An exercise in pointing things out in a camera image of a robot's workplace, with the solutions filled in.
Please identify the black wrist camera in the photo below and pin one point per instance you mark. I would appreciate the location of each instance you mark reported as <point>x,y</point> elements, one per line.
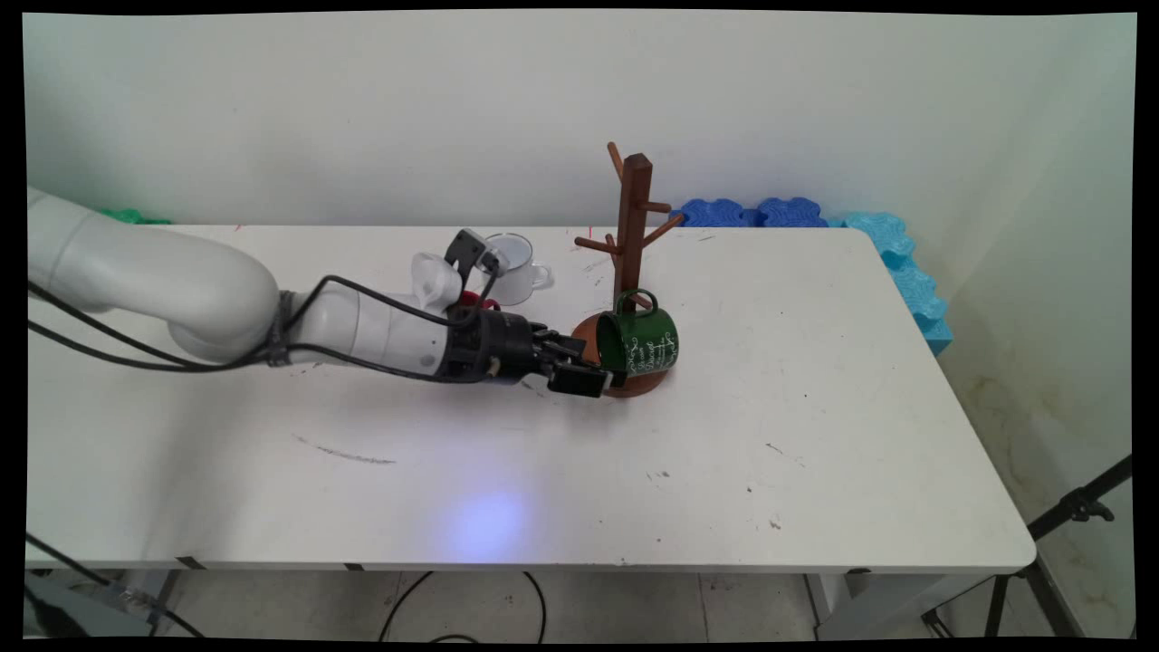
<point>469,249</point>

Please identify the red enamel mug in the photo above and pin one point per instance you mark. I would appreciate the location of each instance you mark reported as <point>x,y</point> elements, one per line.
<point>475,301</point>

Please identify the dark blue foam mat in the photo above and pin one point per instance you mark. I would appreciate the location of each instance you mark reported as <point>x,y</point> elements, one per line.
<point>715,214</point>
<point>792,214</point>

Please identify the green foam mat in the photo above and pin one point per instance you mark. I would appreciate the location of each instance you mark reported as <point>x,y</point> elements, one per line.
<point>136,217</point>

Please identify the light blue foam mat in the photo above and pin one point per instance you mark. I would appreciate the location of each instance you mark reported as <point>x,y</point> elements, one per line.
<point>910,276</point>

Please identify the green enamel mug white print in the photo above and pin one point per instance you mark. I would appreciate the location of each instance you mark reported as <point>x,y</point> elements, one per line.
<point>647,344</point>

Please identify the black tripod stand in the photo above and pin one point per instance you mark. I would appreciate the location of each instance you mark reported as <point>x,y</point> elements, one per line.
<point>1073,507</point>

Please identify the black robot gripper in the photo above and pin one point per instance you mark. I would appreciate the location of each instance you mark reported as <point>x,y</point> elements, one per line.
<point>489,349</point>

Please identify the brown wooden mug tree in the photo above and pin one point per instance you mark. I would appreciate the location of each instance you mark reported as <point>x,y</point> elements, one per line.
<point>634,226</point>

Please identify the grey metal table leg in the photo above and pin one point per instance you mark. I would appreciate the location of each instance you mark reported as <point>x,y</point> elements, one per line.
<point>163,598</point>

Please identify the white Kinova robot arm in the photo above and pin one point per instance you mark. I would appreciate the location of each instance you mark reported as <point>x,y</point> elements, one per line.
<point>181,281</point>

